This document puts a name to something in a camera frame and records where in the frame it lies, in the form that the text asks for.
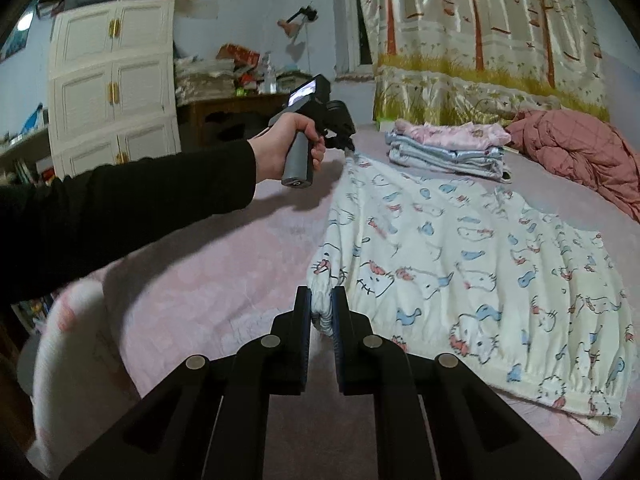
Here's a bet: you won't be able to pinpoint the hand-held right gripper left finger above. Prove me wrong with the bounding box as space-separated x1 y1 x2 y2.
59 286 312 480

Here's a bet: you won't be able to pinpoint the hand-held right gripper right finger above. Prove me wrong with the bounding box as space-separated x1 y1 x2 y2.
330 286 586 480

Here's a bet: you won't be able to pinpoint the cat print white pants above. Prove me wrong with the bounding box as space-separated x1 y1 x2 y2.
306 155 633 436

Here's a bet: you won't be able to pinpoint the person's left forearm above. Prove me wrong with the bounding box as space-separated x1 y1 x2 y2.
0 140 258 306

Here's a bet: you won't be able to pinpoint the person's left hand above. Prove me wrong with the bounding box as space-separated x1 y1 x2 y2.
247 112 327 182

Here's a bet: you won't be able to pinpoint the dark wooden desk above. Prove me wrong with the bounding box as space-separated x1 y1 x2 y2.
176 92 296 148

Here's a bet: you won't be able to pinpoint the folded light blue clothes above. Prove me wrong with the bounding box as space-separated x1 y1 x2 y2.
385 132 511 181

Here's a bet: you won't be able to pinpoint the clear plastic bottle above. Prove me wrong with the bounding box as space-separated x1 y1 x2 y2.
260 52 278 95

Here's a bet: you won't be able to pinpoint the folded pink garment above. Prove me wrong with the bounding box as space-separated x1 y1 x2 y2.
395 120 512 151

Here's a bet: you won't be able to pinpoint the bed with pink sheet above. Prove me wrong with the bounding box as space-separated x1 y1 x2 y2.
47 125 640 480

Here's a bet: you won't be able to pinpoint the red box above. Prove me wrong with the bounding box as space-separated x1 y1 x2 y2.
217 44 261 68

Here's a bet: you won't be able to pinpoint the stack of papers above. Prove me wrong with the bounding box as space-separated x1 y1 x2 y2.
175 57 236 101

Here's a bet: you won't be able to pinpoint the tree print curtain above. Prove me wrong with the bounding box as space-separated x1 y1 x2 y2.
360 0 613 123

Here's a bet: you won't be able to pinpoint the white panel cabinet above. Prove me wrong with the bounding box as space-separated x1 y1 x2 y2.
48 0 182 178

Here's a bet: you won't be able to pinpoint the pink checked quilt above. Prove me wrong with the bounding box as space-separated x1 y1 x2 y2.
505 109 640 223

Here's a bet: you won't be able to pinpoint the white pink fuzzy cloth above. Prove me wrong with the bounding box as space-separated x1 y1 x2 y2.
25 280 141 476

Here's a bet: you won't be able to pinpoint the white frame window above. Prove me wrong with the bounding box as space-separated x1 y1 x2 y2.
332 0 376 78

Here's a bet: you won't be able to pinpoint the pink wall lamp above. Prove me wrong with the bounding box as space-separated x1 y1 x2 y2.
277 6 318 38

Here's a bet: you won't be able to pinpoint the cluttered wall shelf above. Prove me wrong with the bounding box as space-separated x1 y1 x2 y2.
0 105 56 186

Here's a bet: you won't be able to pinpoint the blue wall poster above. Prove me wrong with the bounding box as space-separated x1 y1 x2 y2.
0 5 40 61

